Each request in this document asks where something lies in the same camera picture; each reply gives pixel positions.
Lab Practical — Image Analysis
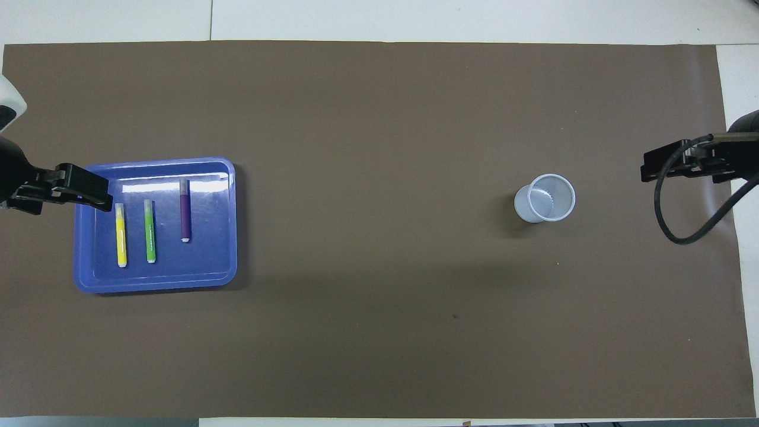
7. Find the blue plastic tray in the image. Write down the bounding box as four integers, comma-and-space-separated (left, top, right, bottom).
73, 157, 238, 295

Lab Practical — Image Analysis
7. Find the translucent plastic cup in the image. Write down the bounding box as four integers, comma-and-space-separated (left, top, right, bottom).
514, 173, 576, 224

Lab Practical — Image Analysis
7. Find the green marker pen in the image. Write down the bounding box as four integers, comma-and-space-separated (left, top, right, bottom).
144, 199, 157, 263

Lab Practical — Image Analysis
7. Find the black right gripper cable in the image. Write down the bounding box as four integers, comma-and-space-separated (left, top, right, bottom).
654, 135, 759, 245

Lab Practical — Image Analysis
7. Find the yellow marker pen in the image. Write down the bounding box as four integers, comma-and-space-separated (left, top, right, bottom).
114, 203, 128, 268

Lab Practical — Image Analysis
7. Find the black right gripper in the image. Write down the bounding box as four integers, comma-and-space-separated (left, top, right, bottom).
640, 110, 759, 183

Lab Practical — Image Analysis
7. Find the brown table mat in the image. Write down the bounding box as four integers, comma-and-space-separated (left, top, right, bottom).
0, 40, 749, 419

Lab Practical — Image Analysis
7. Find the purple marker pen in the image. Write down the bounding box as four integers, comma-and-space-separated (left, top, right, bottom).
179, 179, 192, 243

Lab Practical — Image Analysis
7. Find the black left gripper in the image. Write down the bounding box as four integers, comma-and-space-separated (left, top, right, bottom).
0, 135, 113, 215

